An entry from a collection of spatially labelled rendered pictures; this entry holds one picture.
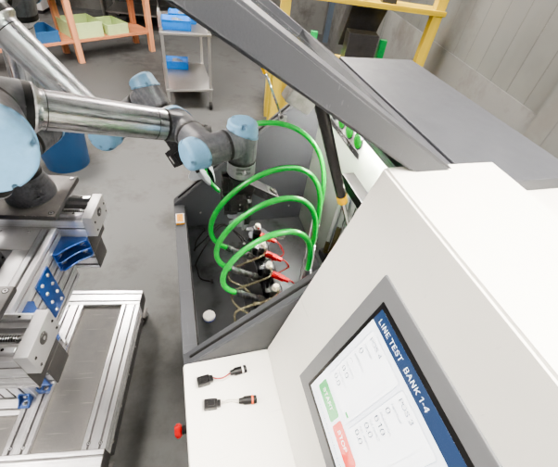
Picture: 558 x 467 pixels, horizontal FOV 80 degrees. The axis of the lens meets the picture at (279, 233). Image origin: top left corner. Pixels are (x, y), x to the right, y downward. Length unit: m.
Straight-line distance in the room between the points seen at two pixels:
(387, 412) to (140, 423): 1.52
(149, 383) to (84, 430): 0.38
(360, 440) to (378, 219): 0.36
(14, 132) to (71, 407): 1.39
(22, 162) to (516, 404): 0.70
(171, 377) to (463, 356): 1.69
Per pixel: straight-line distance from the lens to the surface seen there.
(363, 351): 0.59
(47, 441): 1.81
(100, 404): 1.77
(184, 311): 1.04
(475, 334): 0.45
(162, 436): 1.91
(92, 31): 5.76
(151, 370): 2.03
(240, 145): 0.82
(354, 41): 3.41
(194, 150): 0.77
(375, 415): 0.59
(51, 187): 1.36
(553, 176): 0.89
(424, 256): 0.49
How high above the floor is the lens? 1.83
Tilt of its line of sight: 44 degrees down
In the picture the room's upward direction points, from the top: 9 degrees clockwise
